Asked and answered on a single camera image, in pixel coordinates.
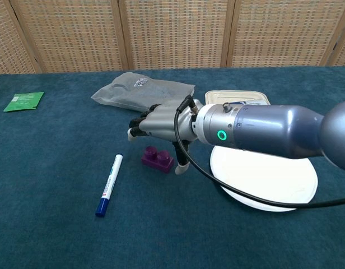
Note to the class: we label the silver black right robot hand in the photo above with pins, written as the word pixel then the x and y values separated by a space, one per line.
pixel 167 120

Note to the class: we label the purple toy brick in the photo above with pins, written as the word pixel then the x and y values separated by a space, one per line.
pixel 157 162

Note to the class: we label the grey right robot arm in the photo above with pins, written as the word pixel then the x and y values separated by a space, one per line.
pixel 273 129

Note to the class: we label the round white paper plate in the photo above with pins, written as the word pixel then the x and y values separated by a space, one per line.
pixel 259 179

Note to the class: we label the grey plastic bag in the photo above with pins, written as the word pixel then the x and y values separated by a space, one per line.
pixel 127 92

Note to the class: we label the beige lidded food container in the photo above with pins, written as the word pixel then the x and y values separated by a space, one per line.
pixel 231 96

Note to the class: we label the white blue-capped marker pen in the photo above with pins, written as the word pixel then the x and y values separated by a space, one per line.
pixel 109 185

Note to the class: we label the woven bamboo screen panel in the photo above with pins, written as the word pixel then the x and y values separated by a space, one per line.
pixel 175 33
pixel 281 33
pixel 344 36
pixel 71 33
pixel 7 42

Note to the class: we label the blue carpet table cover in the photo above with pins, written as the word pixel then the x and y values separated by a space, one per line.
pixel 49 168

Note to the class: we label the flat green sachet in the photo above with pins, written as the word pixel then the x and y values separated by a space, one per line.
pixel 24 101

